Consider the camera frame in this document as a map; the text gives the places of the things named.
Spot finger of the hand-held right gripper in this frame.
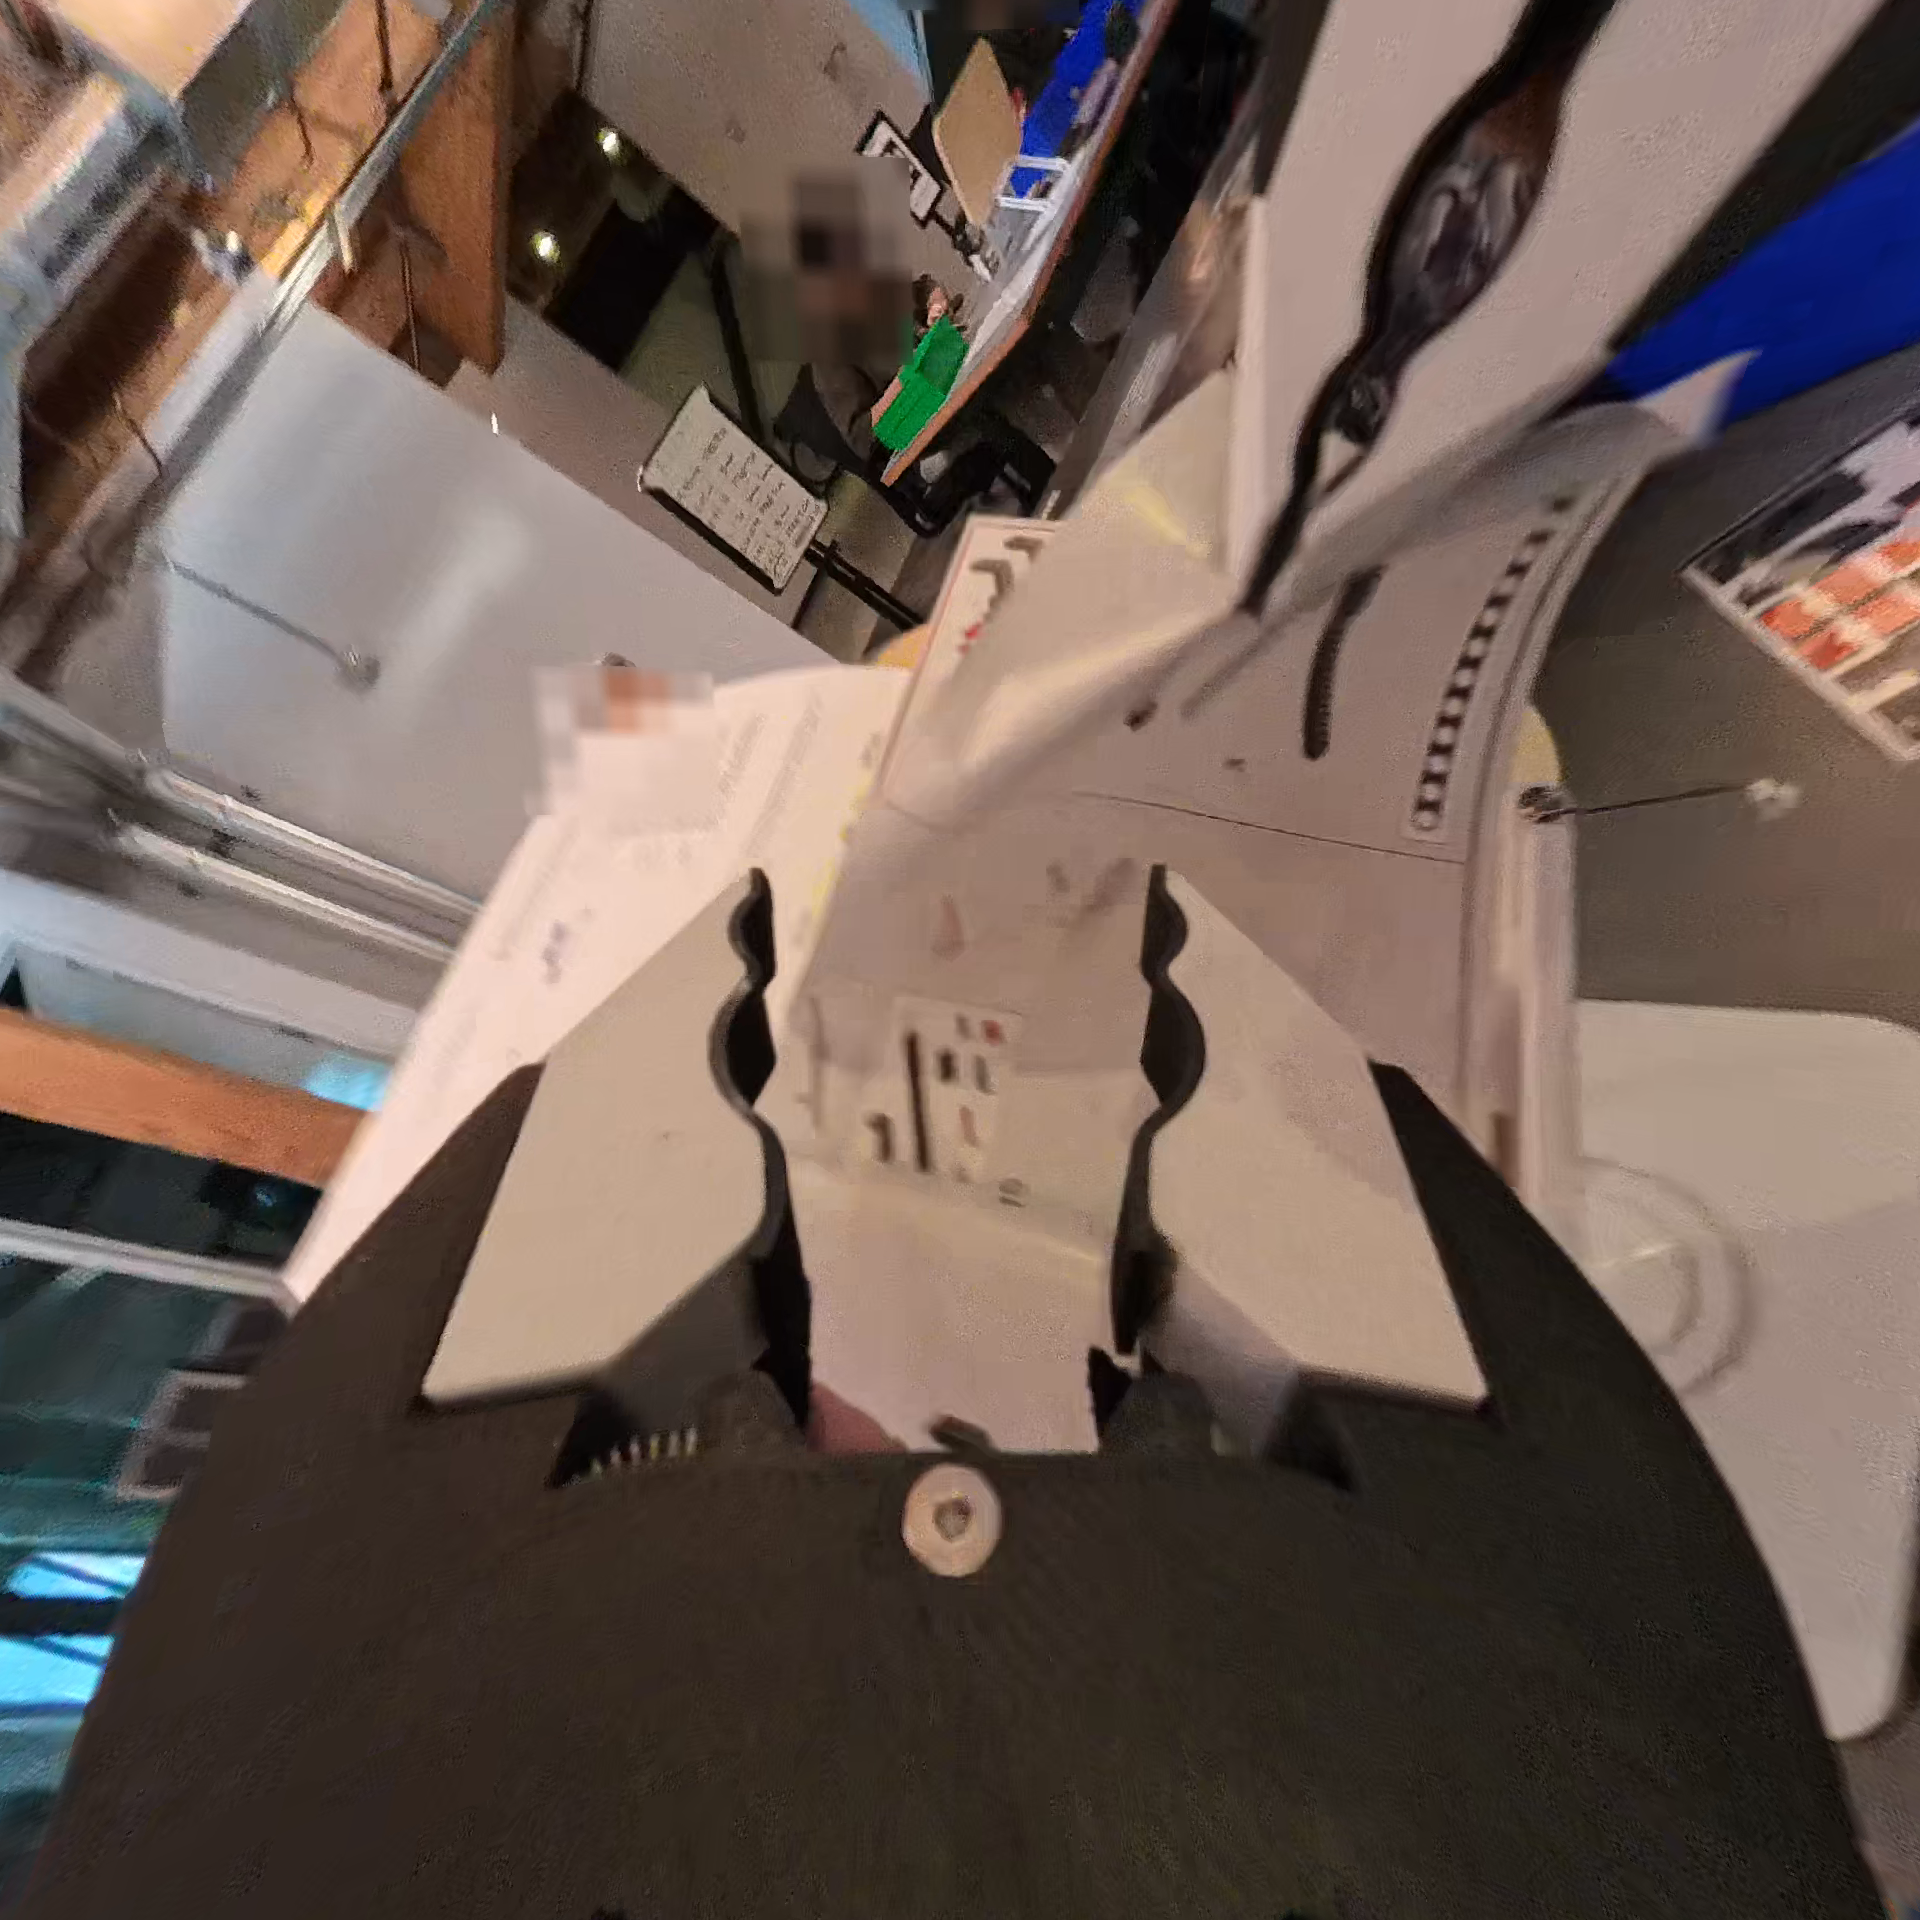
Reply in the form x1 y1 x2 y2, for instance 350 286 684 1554
1283 0 1872 591
1238 0 1555 616

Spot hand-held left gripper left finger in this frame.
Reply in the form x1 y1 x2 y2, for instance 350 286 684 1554
420 866 818 1426

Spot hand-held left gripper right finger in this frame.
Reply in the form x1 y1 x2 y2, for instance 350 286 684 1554
1107 865 1491 1450

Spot lego instruction booklet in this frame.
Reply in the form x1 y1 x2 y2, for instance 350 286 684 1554
796 406 1696 1396

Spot wire page holder white tip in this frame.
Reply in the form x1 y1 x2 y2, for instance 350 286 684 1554
1516 777 1805 828

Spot long wooden table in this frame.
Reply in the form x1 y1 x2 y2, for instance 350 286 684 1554
877 0 1187 489

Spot tan cardboard panel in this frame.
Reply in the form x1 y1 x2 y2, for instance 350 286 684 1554
930 36 1028 208

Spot white book stand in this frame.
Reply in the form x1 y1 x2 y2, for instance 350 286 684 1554
1476 810 1920 1745

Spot printed sheet orange squares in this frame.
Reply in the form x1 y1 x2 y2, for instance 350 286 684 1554
1680 420 1920 762

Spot green plastic bin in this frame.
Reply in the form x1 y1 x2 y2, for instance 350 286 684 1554
871 316 973 455

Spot wooden plank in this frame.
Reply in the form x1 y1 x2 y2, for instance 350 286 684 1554
0 1007 366 1191

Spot whiteboard sign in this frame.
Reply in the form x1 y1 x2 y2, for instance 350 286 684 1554
639 385 832 596

